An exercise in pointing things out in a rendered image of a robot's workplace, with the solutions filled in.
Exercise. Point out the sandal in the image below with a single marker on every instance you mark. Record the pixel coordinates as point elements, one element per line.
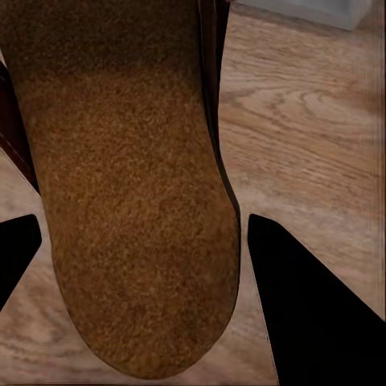
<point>110,110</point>

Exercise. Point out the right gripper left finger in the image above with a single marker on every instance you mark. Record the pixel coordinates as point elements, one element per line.
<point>20,239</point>

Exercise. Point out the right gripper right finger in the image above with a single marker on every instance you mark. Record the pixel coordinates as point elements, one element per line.
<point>320,332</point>

